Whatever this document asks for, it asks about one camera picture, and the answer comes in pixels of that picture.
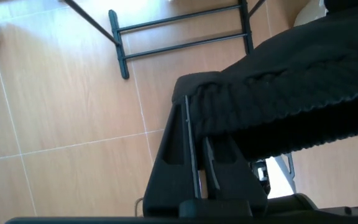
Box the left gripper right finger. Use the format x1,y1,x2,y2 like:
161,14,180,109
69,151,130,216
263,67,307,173
202,134,269,216

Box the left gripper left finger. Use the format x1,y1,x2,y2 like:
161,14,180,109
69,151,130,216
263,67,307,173
142,95,203,218

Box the black shorts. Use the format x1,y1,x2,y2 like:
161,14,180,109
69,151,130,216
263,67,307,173
172,0,358,163

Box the black clothes rack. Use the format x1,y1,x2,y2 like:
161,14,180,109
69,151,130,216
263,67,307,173
62,0,267,80

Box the white laundry basket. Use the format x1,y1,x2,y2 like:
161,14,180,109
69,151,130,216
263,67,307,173
293,0,328,28

